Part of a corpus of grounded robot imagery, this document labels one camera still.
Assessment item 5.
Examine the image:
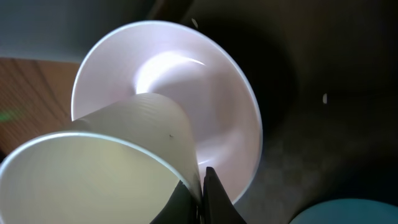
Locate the white paper cup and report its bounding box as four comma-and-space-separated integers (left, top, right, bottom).
1, 93, 202, 223

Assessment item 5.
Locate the pink white bowl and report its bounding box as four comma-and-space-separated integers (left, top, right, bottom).
71, 21, 263, 203

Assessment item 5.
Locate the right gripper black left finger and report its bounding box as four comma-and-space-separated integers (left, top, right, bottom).
150, 181, 198, 224

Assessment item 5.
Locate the light blue bowl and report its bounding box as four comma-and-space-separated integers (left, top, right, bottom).
290, 198, 397, 224

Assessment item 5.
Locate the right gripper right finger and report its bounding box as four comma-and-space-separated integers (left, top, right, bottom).
203, 167, 246, 224

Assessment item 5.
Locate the grey plastic dish rack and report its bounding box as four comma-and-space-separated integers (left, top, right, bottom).
1, 0, 154, 63

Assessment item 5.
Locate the dark brown serving tray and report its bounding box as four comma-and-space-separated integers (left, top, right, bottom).
149, 0, 397, 223

